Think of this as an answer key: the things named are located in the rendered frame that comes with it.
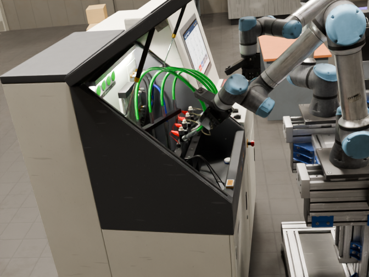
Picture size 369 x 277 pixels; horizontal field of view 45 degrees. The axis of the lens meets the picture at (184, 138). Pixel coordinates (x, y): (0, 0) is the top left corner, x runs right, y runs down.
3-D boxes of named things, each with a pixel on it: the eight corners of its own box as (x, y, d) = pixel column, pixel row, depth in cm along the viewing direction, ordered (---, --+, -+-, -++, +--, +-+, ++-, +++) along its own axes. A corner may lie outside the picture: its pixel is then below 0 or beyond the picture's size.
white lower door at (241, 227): (242, 345, 214) (235, 232, 184) (238, 345, 215) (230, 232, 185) (250, 254, 271) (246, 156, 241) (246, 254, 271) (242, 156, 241)
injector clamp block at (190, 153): (195, 186, 211) (192, 158, 204) (174, 185, 213) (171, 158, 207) (205, 151, 241) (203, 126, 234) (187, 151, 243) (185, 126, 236)
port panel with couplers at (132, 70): (141, 124, 227) (133, 66, 214) (135, 124, 228) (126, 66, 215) (148, 114, 239) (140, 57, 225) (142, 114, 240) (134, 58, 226)
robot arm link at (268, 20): (284, 33, 195) (268, 39, 189) (264, 31, 203) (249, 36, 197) (284, 15, 192) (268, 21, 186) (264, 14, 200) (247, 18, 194)
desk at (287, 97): (308, 77, 573) (309, 24, 543) (328, 118, 456) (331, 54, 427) (257, 79, 580) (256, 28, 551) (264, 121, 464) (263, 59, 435)
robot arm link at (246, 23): (261, 16, 187) (247, 20, 183) (262, 42, 192) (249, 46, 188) (247, 14, 193) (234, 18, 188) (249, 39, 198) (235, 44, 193)
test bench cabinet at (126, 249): (241, 365, 217) (233, 236, 182) (128, 353, 229) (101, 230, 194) (250, 264, 278) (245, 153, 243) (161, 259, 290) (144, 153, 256)
